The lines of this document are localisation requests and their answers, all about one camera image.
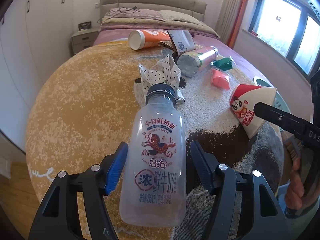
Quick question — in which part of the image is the red white panda paper bag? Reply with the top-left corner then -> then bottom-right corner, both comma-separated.
229,84 -> 277,139

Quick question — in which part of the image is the clear plastic milk bottle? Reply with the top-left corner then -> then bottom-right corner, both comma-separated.
119,83 -> 187,228

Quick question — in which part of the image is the pink foam block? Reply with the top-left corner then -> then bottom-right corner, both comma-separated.
211,69 -> 230,90

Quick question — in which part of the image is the pink green drink bottle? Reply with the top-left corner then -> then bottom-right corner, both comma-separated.
176,46 -> 219,77

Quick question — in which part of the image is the orange paper cup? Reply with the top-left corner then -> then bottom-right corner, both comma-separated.
128,30 -> 170,50

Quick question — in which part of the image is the right hand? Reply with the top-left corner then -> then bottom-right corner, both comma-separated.
285,157 -> 319,210

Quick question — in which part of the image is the light green plastic basket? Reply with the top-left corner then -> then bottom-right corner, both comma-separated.
252,76 -> 291,133

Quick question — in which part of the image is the dark framed window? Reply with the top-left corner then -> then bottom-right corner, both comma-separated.
248,0 -> 319,80

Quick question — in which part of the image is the green crumpled wrapper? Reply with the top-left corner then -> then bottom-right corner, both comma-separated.
213,57 -> 233,71

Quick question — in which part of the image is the round plush cartoon rug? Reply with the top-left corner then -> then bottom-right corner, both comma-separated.
24,39 -> 286,240

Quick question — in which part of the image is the brown printed paper bag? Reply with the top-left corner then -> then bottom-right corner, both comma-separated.
159,30 -> 196,56

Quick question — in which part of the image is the orange beige curtain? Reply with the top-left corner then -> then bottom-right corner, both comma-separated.
215,0 -> 248,48

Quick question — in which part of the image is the beige bedside table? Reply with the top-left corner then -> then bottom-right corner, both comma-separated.
71,28 -> 100,55

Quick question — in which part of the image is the cream pillow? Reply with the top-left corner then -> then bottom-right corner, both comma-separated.
158,10 -> 201,24

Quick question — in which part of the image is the white wardrobe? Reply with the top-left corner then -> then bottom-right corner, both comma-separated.
1,0 -> 73,150

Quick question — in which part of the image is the black item on nightstand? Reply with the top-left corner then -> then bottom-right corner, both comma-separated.
78,21 -> 92,31

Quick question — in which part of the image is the beige padded headboard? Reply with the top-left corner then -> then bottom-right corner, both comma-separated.
99,0 -> 207,22

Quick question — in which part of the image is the bed with purple cover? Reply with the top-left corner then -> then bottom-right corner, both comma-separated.
94,18 -> 272,84

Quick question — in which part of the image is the purple pillow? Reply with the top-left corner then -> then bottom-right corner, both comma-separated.
103,7 -> 165,21

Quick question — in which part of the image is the black cable on pillow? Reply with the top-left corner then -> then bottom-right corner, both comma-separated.
97,6 -> 141,25

